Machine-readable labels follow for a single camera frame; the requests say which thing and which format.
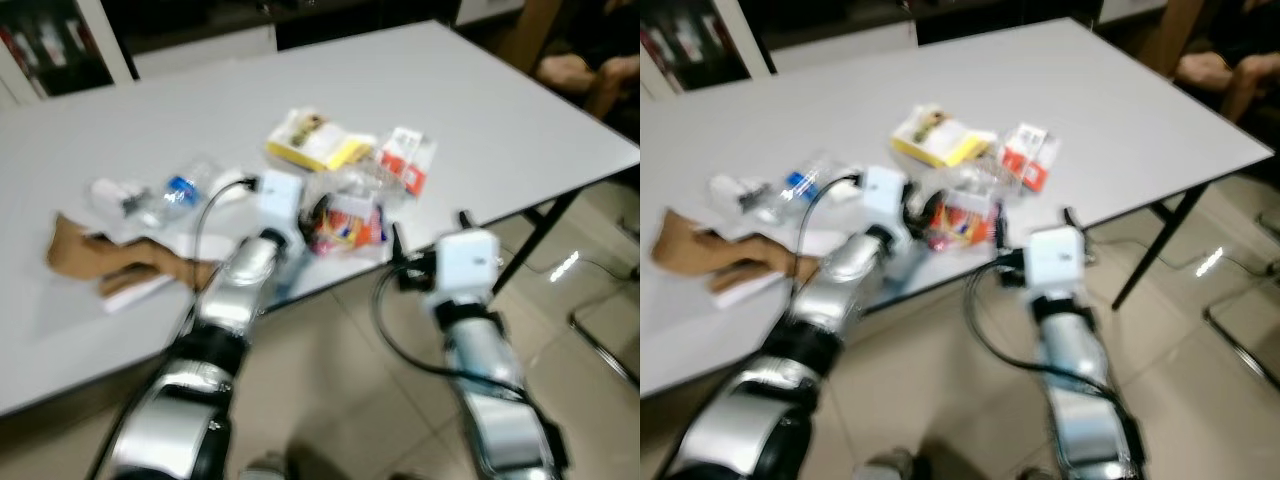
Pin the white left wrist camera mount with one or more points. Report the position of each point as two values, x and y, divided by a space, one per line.
280 200
884 195

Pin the red orange snack packet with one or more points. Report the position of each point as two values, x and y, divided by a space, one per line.
350 225
962 220

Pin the white table with black legs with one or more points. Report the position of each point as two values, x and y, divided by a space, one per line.
1120 100
480 110

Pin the brown paper bag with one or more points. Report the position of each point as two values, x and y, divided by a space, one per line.
715 252
110 255

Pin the yellow and white box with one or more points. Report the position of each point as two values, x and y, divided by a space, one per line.
318 140
940 135

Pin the robot left leg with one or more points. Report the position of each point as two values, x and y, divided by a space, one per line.
890 466

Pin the metal chair base frame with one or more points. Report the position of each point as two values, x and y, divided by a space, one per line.
600 345
1240 345

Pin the clear plastic bag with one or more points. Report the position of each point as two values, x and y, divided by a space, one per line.
360 183
975 178

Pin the white crumpled tissue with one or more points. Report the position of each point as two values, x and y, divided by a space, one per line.
738 190
115 195

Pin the seated person's legs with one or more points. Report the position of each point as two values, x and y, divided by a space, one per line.
1230 65
590 70

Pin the brown wooden post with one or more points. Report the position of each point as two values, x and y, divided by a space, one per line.
1170 30
530 30

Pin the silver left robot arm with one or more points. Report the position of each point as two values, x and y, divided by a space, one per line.
230 300
830 290

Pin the white bookshelf with books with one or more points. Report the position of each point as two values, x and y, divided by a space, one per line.
50 45
690 40

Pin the white low cabinet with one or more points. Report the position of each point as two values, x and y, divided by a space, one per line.
845 45
205 52

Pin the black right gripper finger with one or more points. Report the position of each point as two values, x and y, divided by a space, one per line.
396 245
465 221
1071 218
1000 235

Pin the clear bottle with blue label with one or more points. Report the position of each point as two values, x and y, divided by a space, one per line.
798 185
175 192

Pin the red and white carton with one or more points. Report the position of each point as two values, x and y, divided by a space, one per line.
1030 156
408 160

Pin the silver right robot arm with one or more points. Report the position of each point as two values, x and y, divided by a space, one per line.
1075 360
490 370

